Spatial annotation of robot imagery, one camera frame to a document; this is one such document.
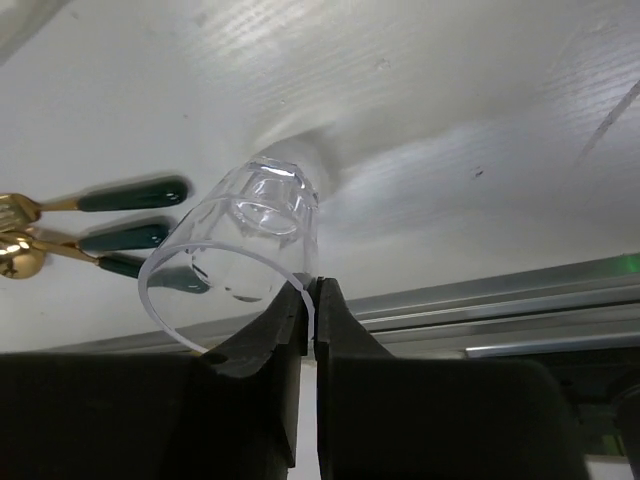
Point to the clear drinking glass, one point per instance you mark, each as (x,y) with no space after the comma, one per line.
(252,235)

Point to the gold fork green handle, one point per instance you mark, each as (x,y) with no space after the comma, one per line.
(18,210)

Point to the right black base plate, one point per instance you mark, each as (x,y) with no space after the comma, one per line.
(594,382)

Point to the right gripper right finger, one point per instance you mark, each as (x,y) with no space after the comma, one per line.
(385,417)

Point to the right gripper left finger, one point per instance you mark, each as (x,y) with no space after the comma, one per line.
(230,413)

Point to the front aluminium rail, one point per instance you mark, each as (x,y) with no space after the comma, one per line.
(591,305)

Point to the gold spoon green handle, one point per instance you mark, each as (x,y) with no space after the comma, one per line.
(23,256)

